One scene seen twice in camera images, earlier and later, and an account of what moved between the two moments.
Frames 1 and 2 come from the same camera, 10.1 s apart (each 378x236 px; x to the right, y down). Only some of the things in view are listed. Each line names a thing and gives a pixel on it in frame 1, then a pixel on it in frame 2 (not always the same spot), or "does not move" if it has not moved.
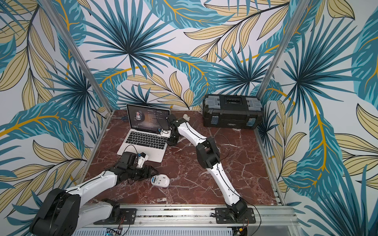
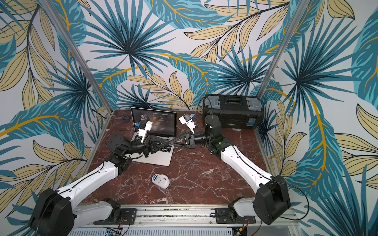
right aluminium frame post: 298,14 does not move
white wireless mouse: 160,180 does not move
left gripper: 148,174 to 156,139
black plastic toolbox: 236,111 does not move
